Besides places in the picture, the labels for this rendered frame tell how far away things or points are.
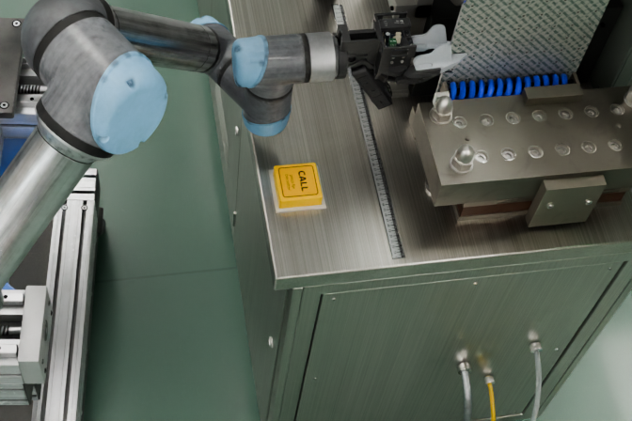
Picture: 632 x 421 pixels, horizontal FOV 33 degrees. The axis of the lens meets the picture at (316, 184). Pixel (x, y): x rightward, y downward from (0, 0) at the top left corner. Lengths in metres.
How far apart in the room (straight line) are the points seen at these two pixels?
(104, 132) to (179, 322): 1.35
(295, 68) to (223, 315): 1.14
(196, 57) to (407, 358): 0.73
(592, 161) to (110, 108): 0.78
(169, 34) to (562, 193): 0.65
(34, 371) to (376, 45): 0.75
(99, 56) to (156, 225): 1.45
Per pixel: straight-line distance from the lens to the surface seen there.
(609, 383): 2.74
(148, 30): 1.56
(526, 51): 1.75
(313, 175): 1.74
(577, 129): 1.76
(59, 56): 1.37
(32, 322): 1.78
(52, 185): 1.40
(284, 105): 1.67
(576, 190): 1.71
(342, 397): 2.17
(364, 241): 1.71
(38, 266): 2.48
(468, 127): 1.71
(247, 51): 1.59
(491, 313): 1.95
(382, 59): 1.62
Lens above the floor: 2.36
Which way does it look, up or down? 56 degrees down
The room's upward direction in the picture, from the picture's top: 10 degrees clockwise
